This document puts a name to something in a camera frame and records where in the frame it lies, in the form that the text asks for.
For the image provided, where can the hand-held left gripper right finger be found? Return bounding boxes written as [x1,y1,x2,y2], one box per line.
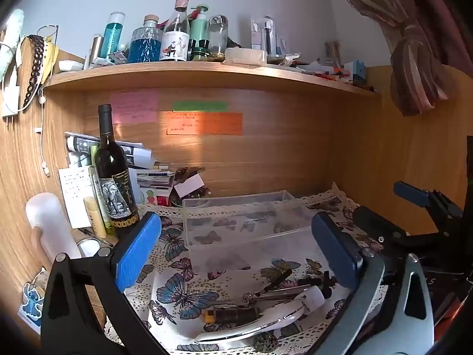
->
[311,212,435,355]

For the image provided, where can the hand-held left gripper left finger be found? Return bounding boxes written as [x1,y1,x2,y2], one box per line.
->
[41,212,169,355]

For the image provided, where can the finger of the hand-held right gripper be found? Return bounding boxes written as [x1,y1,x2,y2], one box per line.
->
[352,205,412,246]
[393,181,465,220]

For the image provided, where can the small white tube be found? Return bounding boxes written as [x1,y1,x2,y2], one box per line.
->
[297,288,326,313]

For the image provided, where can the clear plastic box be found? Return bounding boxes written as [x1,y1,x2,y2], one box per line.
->
[182,190,335,272]

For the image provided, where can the round bronze ornament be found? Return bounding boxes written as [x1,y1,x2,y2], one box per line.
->
[252,332,278,352]

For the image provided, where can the round metal tin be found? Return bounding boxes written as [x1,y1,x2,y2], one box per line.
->
[77,238,102,259]

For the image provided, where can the yellow lip balm tube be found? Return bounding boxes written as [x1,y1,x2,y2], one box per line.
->
[84,197,107,238]

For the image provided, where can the stack of papers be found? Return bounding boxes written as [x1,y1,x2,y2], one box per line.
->
[64,131,176,208]

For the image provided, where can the butterfly print lace cloth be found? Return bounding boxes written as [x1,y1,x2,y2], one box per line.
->
[105,183,388,354]

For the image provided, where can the dark wine bottle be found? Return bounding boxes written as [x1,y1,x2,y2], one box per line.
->
[94,104,140,239]

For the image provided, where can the white card tag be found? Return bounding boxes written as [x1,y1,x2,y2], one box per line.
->
[174,177,205,198]

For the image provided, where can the white paper note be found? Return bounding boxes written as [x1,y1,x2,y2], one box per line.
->
[58,166,97,229]

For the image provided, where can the white plastic bottle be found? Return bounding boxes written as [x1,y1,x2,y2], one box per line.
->
[25,192,82,263]

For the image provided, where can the pile of dark trinkets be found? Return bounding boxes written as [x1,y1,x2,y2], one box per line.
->
[174,166,212,208]

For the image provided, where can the blue cartoon sticker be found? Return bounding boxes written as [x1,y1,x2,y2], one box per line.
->
[20,283,47,326]

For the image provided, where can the brown striped curtain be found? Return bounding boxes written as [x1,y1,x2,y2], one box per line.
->
[327,0,473,116]

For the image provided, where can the small blue box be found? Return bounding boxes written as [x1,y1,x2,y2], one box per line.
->
[351,60,367,84]

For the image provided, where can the orange sticky note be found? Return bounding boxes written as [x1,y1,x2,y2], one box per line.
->
[166,112,243,136]

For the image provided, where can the pink sticky note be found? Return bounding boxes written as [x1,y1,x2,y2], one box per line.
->
[111,91,159,124]

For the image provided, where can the pile of small stationery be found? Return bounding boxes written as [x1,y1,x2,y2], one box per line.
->
[288,57,351,82]

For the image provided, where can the green sticky note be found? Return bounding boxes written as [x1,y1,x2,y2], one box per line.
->
[172,101,229,112]

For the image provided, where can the glass jar of sticks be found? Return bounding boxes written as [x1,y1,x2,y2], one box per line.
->
[324,41,342,69]

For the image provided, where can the wooden shelf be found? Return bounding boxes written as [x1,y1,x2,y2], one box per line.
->
[43,61,381,99]

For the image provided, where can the white charger plug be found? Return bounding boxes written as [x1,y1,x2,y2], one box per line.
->
[2,86,21,117]

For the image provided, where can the blue liquid glass bottle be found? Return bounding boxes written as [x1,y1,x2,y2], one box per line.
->
[128,15,163,63]

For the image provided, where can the silver spray can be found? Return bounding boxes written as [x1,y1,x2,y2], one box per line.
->
[84,34,104,69]

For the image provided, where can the white rectangular box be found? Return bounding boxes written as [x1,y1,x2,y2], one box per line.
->
[225,47,267,66]

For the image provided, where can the clear bottle white label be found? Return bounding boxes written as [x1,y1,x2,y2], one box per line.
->
[160,0,190,62]

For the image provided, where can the clear blister package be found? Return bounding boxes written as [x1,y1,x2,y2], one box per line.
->
[251,15,287,56]

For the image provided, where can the tall teal bottle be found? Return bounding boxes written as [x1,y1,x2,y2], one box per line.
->
[101,12,126,60]

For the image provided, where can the clear glass jar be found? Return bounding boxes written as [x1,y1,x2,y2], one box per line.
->
[207,15,229,55]

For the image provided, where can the green pump bottle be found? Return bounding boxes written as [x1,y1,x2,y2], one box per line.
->
[189,4,209,50]

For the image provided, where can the eyeglasses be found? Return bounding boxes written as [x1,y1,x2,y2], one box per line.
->
[36,25,60,45]

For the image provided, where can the white fluffy duster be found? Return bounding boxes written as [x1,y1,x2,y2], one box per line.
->
[0,9,25,82]

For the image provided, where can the white charging cable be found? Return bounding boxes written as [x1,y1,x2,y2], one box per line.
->
[35,96,50,176]

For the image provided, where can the black beaded chain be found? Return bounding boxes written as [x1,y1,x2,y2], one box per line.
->
[23,34,46,108]

